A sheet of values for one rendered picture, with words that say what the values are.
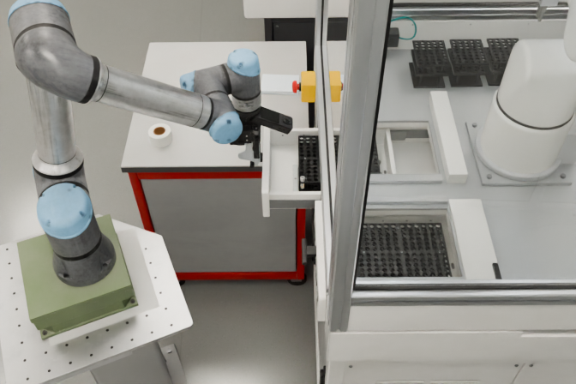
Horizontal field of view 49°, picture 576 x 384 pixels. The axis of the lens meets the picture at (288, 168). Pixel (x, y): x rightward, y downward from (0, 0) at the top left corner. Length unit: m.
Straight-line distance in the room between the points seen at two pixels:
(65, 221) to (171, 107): 0.36
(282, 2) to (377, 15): 1.61
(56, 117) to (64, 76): 0.23
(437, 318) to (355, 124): 0.61
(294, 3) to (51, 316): 1.39
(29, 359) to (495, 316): 1.08
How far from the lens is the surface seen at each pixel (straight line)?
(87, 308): 1.66
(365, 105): 0.89
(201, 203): 2.12
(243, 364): 2.43
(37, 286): 1.68
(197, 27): 3.81
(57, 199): 1.53
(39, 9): 1.35
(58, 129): 1.49
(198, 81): 1.50
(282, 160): 1.85
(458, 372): 1.68
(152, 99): 1.32
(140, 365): 2.00
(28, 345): 1.73
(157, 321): 1.67
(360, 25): 0.80
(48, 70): 1.26
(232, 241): 2.29
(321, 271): 1.51
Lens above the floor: 2.20
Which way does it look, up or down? 48 degrees down
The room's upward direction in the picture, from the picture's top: 1 degrees counter-clockwise
